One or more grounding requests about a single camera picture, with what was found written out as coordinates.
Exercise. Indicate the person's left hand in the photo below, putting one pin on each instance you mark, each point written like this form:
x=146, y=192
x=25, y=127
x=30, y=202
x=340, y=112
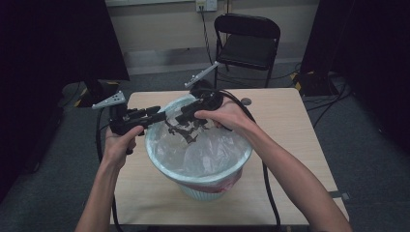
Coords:
x=117, y=148

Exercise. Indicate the black curtain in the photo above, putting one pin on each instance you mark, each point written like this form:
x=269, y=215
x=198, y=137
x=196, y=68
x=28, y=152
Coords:
x=370, y=48
x=48, y=64

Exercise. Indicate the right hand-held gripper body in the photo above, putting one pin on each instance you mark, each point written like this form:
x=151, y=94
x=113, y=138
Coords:
x=206, y=93

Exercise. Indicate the grey floor tape piece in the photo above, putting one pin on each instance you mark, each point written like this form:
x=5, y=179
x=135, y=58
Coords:
x=338, y=195

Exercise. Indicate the person's right hand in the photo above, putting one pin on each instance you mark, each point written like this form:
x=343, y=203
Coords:
x=228, y=116

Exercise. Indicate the printed white plastic bag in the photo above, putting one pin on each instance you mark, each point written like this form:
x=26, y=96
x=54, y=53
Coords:
x=206, y=151

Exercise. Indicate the black folding chair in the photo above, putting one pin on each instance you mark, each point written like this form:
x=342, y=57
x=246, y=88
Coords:
x=246, y=48

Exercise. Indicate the light blue plastic trash basket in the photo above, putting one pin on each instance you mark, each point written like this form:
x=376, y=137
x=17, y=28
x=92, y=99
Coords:
x=199, y=193

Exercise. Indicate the white wall socket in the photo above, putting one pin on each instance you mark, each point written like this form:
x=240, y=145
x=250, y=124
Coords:
x=206, y=5

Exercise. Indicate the black floor box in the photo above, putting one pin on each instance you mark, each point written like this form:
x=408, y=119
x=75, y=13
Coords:
x=317, y=84

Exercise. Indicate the grey round table disc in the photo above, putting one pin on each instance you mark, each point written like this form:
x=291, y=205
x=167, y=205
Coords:
x=246, y=101

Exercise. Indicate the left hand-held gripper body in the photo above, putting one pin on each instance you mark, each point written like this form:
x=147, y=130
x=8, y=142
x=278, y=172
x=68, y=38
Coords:
x=124, y=121

